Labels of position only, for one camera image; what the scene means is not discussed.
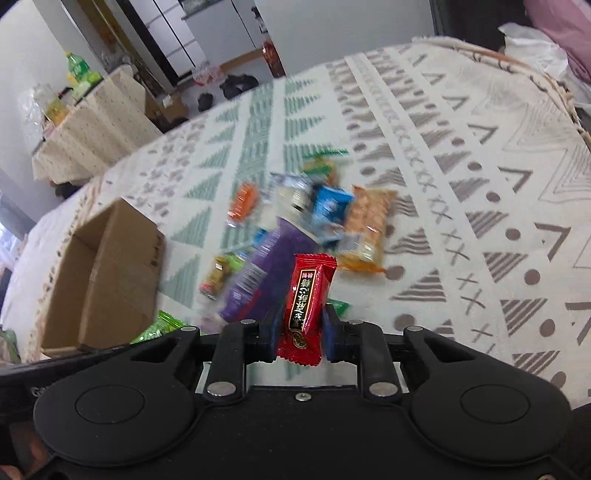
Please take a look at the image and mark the red candy packet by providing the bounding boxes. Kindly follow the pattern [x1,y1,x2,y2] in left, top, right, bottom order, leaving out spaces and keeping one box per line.
[277,253,338,366]

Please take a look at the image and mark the purple snack bag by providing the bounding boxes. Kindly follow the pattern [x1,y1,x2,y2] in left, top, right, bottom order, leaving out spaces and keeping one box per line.
[218,218,318,323]

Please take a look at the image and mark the small multicolour candy packet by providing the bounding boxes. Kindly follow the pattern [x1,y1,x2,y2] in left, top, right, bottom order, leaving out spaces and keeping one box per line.
[199,253,245,300]

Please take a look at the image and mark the orange cracker packet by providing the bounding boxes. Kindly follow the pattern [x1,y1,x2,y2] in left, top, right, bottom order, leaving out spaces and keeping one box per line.
[335,186,397,273]

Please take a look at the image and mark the bright green snack packet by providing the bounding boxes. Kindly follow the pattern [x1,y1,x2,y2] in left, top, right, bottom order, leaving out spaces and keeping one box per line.
[131,310,187,344]

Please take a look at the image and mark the blue snack packet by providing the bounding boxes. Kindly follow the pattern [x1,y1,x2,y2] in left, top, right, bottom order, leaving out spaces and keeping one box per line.
[311,186,355,243]

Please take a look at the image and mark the orange snack packet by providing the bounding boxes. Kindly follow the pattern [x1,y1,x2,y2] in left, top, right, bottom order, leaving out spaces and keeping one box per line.
[228,182,259,227]

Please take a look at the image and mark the silver white snack packet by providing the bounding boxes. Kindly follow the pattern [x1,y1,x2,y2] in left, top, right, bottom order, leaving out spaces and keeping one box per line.
[269,173,315,222]

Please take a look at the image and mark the green biscuit packet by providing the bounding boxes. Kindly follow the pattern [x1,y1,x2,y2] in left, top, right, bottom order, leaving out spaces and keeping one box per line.
[301,149,349,186]

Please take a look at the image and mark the cardboard box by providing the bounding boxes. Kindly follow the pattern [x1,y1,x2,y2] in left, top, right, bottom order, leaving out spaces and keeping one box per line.
[40,199,165,357]

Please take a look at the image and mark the patterned bed blanket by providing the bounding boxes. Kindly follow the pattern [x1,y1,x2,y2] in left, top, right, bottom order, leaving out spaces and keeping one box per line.
[1,38,590,407]

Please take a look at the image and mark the black shoes on floor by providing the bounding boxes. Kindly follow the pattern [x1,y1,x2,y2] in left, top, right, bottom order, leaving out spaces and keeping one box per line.
[197,74,259,113]

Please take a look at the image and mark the table with dotted cloth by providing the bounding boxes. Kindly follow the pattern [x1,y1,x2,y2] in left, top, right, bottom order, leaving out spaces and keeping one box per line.
[32,65,161,184]

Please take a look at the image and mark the red white plastic bag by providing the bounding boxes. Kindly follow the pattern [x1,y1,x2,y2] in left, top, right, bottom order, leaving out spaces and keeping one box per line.
[191,60,224,87]

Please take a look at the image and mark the red bottle on floor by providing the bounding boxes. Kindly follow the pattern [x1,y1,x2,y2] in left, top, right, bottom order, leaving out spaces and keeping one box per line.
[262,40,286,78]

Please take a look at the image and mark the green soda bottle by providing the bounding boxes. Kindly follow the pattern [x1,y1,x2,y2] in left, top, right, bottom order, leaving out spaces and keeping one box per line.
[65,52,103,86]

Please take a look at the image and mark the pink pillow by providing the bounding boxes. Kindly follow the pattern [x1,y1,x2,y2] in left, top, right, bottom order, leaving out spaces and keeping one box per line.
[524,0,591,83]

